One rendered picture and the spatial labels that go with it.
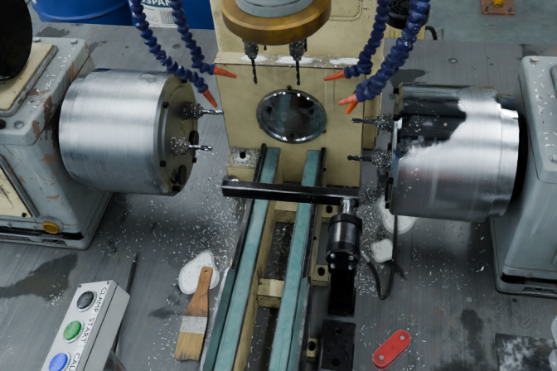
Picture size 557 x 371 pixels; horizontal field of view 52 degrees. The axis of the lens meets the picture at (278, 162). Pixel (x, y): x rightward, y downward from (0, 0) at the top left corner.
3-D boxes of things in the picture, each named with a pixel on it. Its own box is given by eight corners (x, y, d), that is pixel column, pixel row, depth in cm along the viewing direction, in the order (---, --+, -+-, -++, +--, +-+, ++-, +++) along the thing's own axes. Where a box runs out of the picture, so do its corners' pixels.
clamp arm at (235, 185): (360, 197, 106) (225, 186, 110) (360, 186, 104) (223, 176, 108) (358, 212, 103) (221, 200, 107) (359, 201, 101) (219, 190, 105)
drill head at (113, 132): (74, 127, 137) (34, 40, 119) (221, 136, 132) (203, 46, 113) (27, 208, 121) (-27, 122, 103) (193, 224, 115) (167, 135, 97)
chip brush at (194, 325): (196, 267, 121) (196, 265, 121) (219, 268, 121) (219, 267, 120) (173, 360, 108) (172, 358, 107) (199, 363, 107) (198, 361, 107)
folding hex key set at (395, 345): (400, 330, 109) (401, 326, 107) (414, 342, 107) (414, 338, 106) (368, 361, 105) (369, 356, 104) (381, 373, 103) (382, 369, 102)
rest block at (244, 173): (236, 178, 138) (230, 143, 129) (264, 180, 137) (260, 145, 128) (231, 197, 134) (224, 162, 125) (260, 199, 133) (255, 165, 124)
